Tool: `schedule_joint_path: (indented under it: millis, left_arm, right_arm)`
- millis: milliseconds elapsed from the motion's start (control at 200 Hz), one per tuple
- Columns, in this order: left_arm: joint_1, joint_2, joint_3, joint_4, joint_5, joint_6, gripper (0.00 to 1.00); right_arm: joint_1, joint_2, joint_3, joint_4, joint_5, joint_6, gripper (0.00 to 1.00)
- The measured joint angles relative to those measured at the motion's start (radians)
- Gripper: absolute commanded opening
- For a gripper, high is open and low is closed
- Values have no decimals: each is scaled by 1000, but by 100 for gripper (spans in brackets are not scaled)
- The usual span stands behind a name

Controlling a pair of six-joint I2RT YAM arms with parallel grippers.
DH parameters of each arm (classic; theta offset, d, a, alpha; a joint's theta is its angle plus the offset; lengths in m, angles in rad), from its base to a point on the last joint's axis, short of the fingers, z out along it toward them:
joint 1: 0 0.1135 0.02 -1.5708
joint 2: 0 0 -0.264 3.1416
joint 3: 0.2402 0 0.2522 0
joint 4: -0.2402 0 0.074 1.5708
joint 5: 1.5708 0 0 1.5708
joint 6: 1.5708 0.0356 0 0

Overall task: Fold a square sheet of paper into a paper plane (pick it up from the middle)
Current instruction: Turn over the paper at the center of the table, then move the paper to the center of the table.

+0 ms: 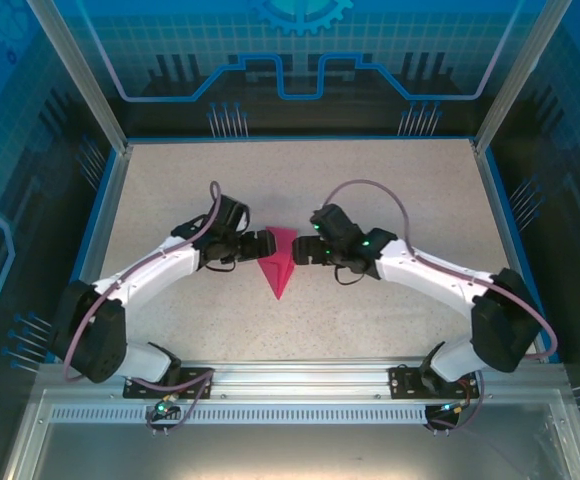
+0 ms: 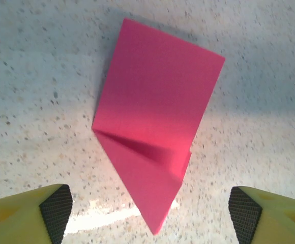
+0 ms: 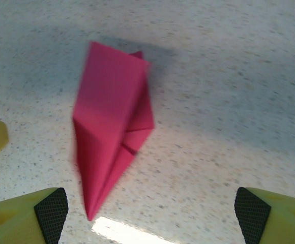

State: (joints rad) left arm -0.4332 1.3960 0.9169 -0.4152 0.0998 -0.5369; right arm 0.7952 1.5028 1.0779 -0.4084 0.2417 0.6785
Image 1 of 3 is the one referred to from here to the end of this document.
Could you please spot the pink paper sheet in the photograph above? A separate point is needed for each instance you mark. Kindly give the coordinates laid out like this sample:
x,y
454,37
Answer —
x,y
279,272

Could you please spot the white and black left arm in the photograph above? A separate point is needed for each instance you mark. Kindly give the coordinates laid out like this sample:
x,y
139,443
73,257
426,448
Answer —
x,y
160,270

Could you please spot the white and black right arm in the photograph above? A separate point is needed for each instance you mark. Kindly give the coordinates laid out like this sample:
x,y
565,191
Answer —
x,y
430,280

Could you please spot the short blue table edge trim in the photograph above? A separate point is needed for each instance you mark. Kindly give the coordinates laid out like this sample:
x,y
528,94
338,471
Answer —
x,y
520,250
86,250

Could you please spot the left circuit board with LED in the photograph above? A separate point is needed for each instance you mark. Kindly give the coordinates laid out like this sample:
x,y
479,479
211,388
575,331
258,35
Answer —
x,y
162,410

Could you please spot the circuit board with led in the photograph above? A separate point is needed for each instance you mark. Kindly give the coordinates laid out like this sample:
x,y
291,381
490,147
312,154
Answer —
x,y
162,410
450,408

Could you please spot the right circuit board with LED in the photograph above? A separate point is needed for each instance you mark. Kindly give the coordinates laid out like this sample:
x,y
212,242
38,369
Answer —
x,y
450,408

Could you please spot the aluminium frame rail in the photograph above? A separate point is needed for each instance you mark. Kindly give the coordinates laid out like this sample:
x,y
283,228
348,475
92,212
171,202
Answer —
x,y
300,377

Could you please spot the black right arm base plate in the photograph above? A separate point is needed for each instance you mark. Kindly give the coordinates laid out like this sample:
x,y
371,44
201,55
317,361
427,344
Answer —
x,y
402,382

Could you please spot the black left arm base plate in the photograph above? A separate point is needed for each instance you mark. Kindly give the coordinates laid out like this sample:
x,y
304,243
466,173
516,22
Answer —
x,y
132,390

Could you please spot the aluminium frame post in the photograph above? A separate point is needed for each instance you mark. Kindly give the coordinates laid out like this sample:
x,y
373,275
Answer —
x,y
90,85
511,85

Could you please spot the blue printed enclosure panel, gear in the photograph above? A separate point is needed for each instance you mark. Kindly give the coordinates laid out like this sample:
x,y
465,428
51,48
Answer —
x,y
170,40

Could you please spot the blue printed enclosure side panel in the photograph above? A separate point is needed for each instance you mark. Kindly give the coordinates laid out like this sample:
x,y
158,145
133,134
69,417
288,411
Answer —
x,y
20,150
570,150

